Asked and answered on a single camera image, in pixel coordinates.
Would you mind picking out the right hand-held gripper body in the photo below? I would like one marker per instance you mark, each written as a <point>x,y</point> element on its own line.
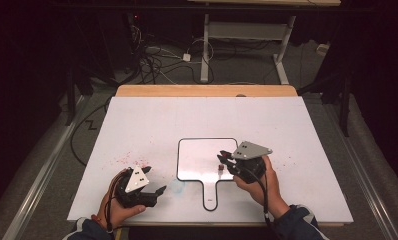
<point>250,156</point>

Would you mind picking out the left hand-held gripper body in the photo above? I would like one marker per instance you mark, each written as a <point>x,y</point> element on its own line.
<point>137,180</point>

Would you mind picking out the person's left hand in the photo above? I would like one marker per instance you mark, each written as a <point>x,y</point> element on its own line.
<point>118,213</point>

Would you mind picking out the person's right hand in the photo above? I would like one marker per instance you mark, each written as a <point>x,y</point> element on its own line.
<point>263,193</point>

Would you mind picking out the white table sheet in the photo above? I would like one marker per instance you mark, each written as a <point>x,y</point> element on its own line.
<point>187,116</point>

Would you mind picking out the wooden table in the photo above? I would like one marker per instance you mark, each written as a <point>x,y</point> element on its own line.
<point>203,90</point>

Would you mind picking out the black stand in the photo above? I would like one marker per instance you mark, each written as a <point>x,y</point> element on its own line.
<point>345,106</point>
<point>70,100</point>

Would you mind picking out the white power adapter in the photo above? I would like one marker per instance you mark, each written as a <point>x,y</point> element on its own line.
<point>186,57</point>

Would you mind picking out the small white box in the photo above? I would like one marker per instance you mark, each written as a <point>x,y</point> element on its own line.
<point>322,49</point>

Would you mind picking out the metal floor rail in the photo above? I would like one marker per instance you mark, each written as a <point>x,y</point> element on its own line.
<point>367,180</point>
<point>43,173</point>

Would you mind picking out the white desk frame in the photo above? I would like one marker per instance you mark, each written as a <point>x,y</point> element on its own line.
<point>205,50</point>

